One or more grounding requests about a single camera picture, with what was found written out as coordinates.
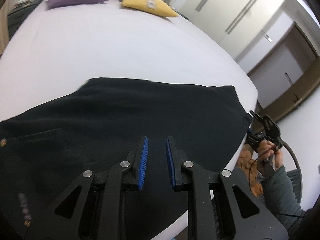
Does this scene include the yellow embroidered cushion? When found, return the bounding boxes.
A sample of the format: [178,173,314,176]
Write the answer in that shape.
[121,0,178,17]

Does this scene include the beige curtain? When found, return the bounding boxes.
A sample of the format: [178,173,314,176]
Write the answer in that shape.
[0,3,9,54]

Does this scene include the dark grey nightstand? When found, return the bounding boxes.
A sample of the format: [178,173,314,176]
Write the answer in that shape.
[7,1,39,39]

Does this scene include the white wardrobe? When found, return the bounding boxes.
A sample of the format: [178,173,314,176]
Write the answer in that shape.
[178,0,320,111]

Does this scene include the black denim pants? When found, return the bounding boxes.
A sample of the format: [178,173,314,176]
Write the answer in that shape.
[1,78,252,239]

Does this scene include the white bed mattress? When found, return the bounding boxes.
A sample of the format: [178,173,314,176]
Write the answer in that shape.
[0,0,259,240]

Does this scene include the brown plush toy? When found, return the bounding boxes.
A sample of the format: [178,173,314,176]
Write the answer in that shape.
[236,148,263,197]

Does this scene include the person's right hand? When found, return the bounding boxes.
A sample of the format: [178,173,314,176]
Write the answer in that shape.
[257,140,283,173]

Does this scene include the right forearm grey sleeve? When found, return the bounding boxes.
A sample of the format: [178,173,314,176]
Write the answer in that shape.
[261,166,311,236]

